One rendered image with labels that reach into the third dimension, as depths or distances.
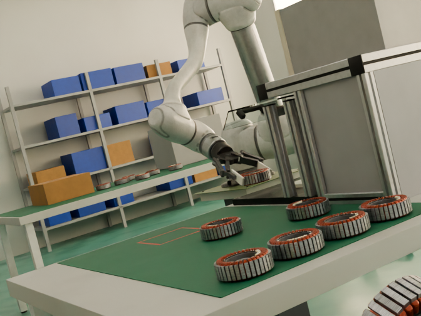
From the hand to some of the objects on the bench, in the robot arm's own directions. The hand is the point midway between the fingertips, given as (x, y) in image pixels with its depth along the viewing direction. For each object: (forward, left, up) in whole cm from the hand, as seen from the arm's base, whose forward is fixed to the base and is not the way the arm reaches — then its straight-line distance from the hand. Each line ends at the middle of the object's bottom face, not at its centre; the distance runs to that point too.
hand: (254, 175), depth 221 cm
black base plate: (+24, +18, -9) cm, 32 cm away
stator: (+41, -35, -9) cm, 54 cm away
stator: (+22, -48, -9) cm, 53 cm away
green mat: (+23, -50, -9) cm, 56 cm away
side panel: (+50, -25, -9) cm, 56 cm away
